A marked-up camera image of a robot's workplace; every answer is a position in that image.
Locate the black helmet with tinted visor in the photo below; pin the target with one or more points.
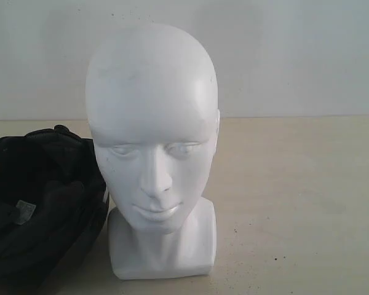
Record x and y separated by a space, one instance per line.
51 197

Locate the white mannequin head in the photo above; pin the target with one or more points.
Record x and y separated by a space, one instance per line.
151 97

